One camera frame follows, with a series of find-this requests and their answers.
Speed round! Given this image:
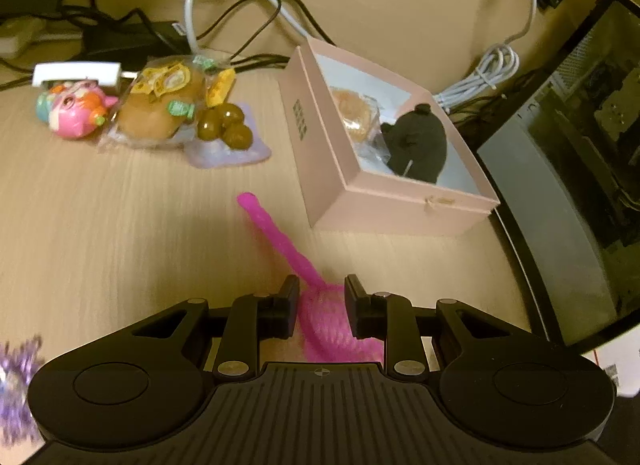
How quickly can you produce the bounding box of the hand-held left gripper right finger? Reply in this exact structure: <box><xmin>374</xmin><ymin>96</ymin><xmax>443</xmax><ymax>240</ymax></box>
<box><xmin>345</xmin><ymin>274</ymin><xmax>516</xmax><ymax>380</ymax></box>

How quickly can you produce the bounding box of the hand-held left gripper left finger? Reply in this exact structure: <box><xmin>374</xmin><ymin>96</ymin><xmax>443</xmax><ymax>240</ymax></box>
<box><xmin>131</xmin><ymin>275</ymin><xmax>301</xmax><ymax>380</ymax></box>

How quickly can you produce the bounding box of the pink plastic scoop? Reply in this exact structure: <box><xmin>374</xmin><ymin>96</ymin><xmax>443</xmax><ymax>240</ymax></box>
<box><xmin>237</xmin><ymin>192</ymin><xmax>386</xmax><ymax>362</ymax></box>

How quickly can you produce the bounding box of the pink cardboard box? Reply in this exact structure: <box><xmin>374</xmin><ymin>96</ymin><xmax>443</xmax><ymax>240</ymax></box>
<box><xmin>278</xmin><ymin>36</ymin><xmax>501</xmax><ymax>236</ymax></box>

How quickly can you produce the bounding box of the packet of brown balls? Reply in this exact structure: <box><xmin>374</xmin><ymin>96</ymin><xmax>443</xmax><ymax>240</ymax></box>
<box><xmin>186</xmin><ymin>101</ymin><xmax>271</xmax><ymax>168</ymax></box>

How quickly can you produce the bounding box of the bread with yellow labels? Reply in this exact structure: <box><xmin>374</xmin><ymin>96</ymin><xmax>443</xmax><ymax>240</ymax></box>
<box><xmin>97</xmin><ymin>56</ymin><xmax>211</xmax><ymax>150</ymax></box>

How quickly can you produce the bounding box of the white battery charger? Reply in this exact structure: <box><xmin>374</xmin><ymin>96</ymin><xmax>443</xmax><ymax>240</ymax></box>
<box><xmin>31</xmin><ymin>61</ymin><xmax>138</xmax><ymax>88</ymax></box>

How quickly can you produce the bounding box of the black plush toy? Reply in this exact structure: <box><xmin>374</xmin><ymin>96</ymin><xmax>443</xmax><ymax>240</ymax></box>
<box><xmin>380</xmin><ymin>102</ymin><xmax>449</xmax><ymax>183</ymax></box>

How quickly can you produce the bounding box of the plain wrapped bread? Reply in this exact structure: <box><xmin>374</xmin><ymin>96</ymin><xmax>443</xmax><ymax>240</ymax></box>
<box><xmin>330</xmin><ymin>86</ymin><xmax>388</xmax><ymax>173</ymax></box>

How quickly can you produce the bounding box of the yellow snack packet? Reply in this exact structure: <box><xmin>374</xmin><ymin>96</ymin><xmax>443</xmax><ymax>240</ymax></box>
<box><xmin>205</xmin><ymin>68</ymin><xmax>237</xmax><ymax>108</ymax></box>

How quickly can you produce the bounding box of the computer case with glass panel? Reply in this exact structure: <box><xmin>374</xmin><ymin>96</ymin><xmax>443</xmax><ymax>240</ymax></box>
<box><xmin>475</xmin><ymin>0</ymin><xmax>640</xmax><ymax>351</ymax></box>

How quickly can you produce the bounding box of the white box with barcode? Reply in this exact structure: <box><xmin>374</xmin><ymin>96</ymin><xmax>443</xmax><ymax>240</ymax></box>
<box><xmin>582</xmin><ymin>345</ymin><xmax>640</xmax><ymax>398</ymax></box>

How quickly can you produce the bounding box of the purple tinsel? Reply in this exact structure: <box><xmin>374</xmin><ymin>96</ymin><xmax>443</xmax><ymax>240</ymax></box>
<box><xmin>0</xmin><ymin>337</ymin><xmax>43</xmax><ymax>441</ymax></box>

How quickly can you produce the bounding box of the pink cartoon toy figure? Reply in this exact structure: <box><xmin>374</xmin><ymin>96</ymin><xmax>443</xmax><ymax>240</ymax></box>
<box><xmin>35</xmin><ymin>80</ymin><xmax>119</xmax><ymax>138</ymax></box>

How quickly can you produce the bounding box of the black power adapter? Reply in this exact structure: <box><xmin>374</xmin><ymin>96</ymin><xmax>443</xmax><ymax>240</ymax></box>
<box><xmin>80</xmin><ymin>20</ymin><xmax>193</xmax><ymax>58</ymax></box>

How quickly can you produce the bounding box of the white power strip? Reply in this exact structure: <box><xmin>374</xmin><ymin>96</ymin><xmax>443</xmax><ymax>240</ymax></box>
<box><xmin>0</xmin><ymin>18</ymin><xmax>83</xmax><ymax>56</ymax></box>

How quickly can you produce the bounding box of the white coiled cable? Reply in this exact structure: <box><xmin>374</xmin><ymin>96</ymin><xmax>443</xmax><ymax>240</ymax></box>
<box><xmin>432</xmin><ymin>0</ymin><xmax>551</xmax><ymax>108</ymax></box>

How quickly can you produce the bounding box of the thin brown cable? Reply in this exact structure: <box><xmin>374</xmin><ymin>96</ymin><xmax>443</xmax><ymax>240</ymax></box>
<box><xmin>215</xmin><ymin>0</ymin><xmax>281</xmax><ymax>58</ymax></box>

